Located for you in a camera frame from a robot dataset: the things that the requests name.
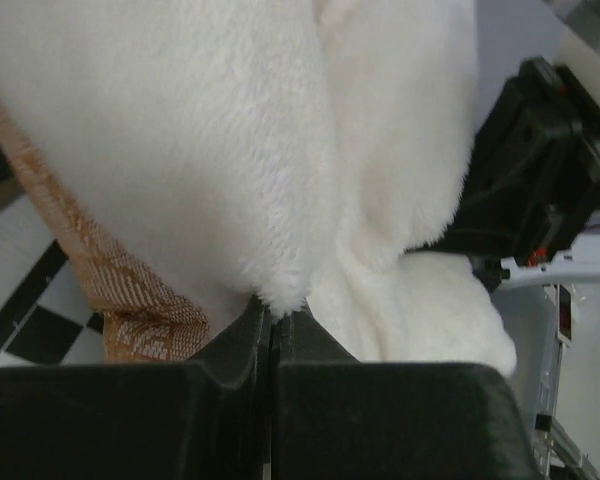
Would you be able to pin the black white chessboard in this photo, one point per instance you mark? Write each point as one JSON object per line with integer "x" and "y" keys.
{"x": 44, "y": 315}

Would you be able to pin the beige fabric pet tent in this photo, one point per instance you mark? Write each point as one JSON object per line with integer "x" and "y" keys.
{"x": 144, "y": 320}

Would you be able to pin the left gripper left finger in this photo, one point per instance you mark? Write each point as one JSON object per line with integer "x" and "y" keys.
{"x": 196, "y": 419}

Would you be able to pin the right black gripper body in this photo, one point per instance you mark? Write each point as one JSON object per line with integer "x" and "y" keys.
{"x": 534, "y": 176}

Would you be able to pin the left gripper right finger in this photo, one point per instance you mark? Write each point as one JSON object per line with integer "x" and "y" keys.
{"x": 336, "y": 418}

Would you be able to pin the white fluffy cushion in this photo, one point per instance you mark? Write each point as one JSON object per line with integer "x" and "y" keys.
{"x": 305, "y": 153}

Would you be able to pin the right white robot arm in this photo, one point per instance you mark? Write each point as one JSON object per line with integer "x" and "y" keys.
{"x": 579, "y": 263}

